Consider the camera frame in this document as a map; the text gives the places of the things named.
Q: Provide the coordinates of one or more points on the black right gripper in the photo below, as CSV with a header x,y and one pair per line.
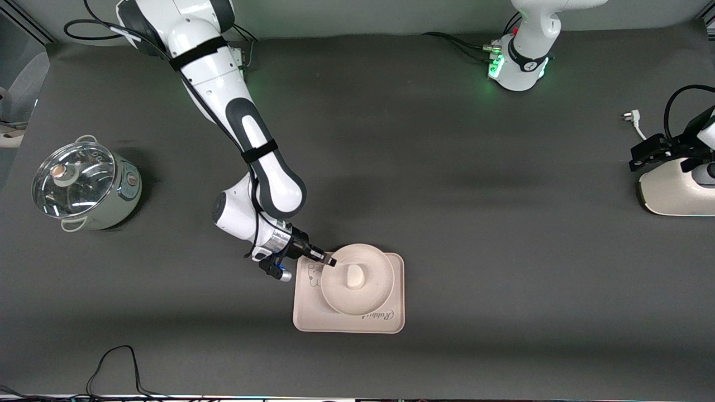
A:
x,y
299,241

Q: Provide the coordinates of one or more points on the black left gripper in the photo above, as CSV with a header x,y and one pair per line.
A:
x,y
657,149

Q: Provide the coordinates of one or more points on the white steamed bun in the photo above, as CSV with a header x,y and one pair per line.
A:
x,y
354,277

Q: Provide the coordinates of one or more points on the round cream plate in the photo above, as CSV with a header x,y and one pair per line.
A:
x,y
346,301

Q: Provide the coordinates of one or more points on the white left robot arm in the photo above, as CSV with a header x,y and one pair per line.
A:
x,y
525,61

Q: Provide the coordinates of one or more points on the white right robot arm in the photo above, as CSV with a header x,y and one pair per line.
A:
x,y
262,167

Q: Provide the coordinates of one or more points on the cream tray with rabbit print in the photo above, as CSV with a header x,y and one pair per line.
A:
x,y
313,321

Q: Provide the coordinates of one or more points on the cream toaster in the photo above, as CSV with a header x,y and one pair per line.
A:
x,y
665,192

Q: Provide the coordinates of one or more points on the pale green electric pot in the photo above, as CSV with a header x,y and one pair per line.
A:
x,y
125,195

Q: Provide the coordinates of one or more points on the glass pot lid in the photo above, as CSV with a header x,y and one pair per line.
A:
x,y
84,190

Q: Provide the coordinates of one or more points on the aluminium frame bar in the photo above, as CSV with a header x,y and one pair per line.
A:
x,y
33,22

